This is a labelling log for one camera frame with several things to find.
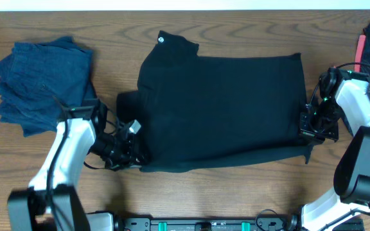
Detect folded navy blue clothes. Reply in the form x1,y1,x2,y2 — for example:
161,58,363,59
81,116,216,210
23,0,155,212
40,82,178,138
0,36,96,137

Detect red garment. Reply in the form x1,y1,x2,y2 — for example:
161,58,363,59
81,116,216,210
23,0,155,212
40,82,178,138
354,35,366,72

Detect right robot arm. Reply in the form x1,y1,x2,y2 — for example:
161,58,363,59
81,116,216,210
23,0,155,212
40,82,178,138
290,65,370,230

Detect black t-shirt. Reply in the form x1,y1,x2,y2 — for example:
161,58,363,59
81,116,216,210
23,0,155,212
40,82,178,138
116,31,313,173

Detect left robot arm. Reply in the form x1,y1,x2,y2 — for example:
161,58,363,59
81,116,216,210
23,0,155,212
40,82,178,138
7,99,146,230

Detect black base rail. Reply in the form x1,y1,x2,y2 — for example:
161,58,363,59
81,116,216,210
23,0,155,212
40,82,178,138
87,210,365,231

